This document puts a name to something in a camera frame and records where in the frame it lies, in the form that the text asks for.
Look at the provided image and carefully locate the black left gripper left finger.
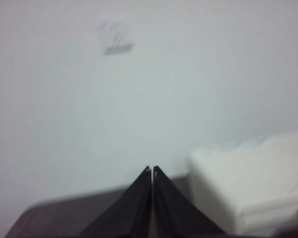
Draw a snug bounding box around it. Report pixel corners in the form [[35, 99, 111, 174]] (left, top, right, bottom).
[[79, 165, 152, 238]]

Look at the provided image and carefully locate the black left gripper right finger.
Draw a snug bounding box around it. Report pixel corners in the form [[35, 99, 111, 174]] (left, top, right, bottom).
[[152, 165, 227, 238]]

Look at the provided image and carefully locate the white Toshiba toaster oven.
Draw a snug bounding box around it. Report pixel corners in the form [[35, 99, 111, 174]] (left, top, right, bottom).
[[188, 132, 298, 238]]

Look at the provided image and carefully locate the white wall socket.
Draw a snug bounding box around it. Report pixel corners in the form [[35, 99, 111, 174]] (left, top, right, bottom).
[[98, 19, 136, 56]]

